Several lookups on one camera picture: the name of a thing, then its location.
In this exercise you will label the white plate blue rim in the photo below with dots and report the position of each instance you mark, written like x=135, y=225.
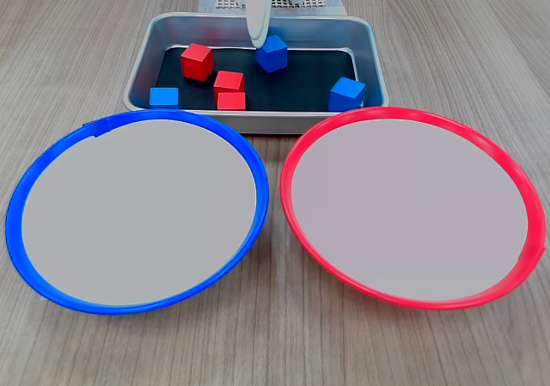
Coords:
x=129, y=214

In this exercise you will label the white plate red rim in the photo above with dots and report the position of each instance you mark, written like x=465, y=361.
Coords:
x=408, y=210

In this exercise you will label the red cube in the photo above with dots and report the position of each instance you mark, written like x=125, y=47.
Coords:
x=231, y=101
x=229, y=81
x=197, y=61

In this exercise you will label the blue cube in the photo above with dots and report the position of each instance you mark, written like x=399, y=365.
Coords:
x=346, y=93
x=163, y=97
x=271, y=53

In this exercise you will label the black tray mat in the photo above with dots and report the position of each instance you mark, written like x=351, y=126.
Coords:
x=301, y=81

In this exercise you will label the steel tray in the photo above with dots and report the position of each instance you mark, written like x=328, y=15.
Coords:
x=193, y=27

